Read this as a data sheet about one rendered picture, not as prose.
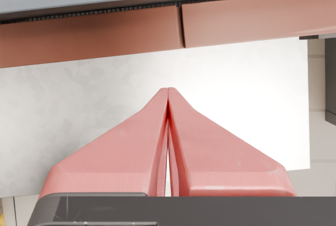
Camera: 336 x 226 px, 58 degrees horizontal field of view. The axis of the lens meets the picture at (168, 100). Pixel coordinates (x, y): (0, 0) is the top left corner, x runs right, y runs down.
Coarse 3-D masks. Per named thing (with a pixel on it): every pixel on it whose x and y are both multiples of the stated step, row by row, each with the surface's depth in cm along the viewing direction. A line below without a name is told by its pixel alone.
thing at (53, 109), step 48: (192, 48) 43; (240, 48) 43; (288, 48) 43; (0, 96) 44; (48, 96) 44; (96, 96) 44; (144, 96) 44; (192, 96) 44; (240, 96) 44; (288, 96) 44; (0, 144) 45; (48, 144) 45; (288, 144) 45; (0, 192) 47
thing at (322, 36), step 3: (327, 33) 33; (330, 33) 33; (333, 33) 33; (300, 36) 37; (303, 36) 37; (306, 36) 36; (309, 36) 35; (312, 36) 34; (315, 36) 34; (318, 36) 33; (321, 36) 33; (324, 36) 33; (327, 36) 33; (330, 36) 33; (333, 36) 33; (300, 39) 38; (303, 39) 37; (306, 39) 36
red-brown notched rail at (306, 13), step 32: (224, 0) 28; (256, 0) 28; (288, 0) 28; (320, 0) 28; (0, 32) 28; (32, 32) 28; (64, 32) 28; (96, 32) 28; (128, 32) 28; (160, 32) 28; (192, 32) 28; (224, 32) 28; (256, 32) 28; (288, 32) 28; (320, 32) 28; (0, 64) 29; (32, 64) 29
